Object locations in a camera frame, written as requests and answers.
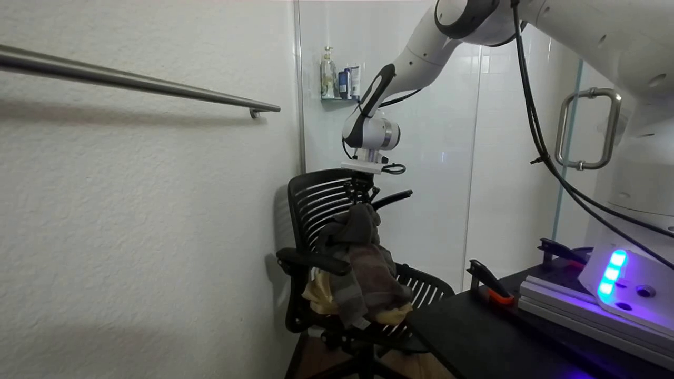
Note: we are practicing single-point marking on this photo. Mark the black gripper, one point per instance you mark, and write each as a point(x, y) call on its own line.
point(365, 185)

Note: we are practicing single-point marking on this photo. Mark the dark grey towel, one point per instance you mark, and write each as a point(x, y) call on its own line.
point(359, 223)

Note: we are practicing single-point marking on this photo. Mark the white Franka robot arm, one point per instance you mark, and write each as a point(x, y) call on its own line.
point(632, 42)

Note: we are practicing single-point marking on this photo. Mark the black mesh office chair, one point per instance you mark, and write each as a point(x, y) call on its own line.
point(319, 202)

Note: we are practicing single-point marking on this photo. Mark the brown grey towel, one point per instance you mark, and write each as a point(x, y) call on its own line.
point(376, 281)

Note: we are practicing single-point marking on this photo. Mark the small blue bottle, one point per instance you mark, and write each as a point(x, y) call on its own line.
point(341, 85)

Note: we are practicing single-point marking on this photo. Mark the white blue box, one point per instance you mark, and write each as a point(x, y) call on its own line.
point(355, 81)

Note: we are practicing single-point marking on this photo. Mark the white soap bottle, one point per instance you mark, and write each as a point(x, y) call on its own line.
point(327, 77)

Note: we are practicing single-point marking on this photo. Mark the yellow cloth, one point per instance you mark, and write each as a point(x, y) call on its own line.
point(319, 295)

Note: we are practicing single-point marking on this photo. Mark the black orange clamp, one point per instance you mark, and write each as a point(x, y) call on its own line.
point(492, 284)

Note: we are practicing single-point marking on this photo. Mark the dark blue clamp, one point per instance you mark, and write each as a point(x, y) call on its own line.
point(560, 248)

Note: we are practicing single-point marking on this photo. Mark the glass shower door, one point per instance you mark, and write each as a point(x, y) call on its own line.
point(590, 202)

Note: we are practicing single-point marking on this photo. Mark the device with blue lights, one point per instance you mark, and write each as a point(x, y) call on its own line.
point(581, 307)

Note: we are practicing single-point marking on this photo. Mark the small shower wall shelf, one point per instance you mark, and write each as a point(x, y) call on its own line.
point(337, 100)

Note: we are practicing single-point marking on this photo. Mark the metal wall towel bar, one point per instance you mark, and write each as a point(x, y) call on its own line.
point(140, 83)

